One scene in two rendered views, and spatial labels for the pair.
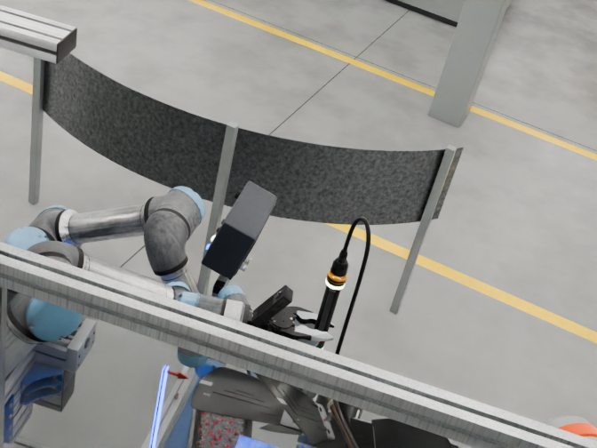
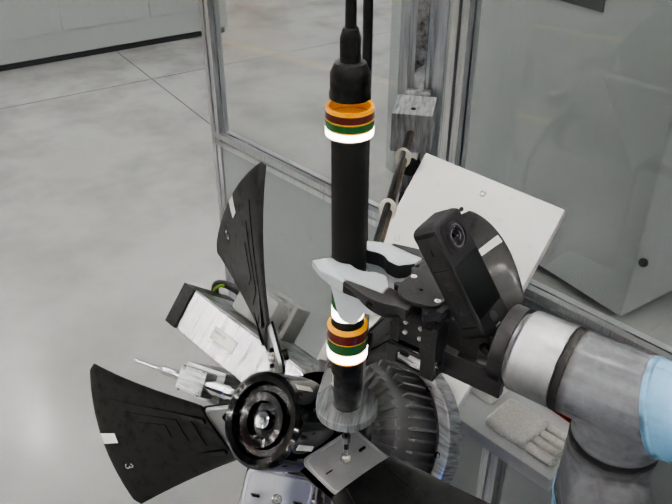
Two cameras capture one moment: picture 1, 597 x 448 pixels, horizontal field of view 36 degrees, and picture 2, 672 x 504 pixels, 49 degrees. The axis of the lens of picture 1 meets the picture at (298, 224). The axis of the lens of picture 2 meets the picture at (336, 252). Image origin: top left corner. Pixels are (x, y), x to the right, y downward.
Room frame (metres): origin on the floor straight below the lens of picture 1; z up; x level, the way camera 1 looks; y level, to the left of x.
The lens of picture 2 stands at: (2.06, 0.28, 1.88)
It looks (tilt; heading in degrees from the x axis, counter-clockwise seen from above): 33 degrees down; 220
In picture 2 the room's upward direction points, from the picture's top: straight up
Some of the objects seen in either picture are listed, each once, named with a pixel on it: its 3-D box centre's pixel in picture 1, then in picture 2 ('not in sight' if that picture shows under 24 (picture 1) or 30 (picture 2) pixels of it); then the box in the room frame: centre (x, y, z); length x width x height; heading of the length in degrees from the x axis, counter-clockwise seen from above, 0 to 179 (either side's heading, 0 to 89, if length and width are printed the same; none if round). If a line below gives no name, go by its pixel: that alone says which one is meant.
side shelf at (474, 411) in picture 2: not in sight; (504, 399); (1.03, -0.17, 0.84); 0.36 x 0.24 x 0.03; 84
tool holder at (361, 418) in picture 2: not in sight; (348, 371); (1.58, -0.12, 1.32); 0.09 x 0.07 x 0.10; 29
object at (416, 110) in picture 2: not in sight; (414, 122); (1.04, -0.41, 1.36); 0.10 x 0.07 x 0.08; 29
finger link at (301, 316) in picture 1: (313, 325); (347, 296); (1.61, -0.09, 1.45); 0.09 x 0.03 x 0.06; 103
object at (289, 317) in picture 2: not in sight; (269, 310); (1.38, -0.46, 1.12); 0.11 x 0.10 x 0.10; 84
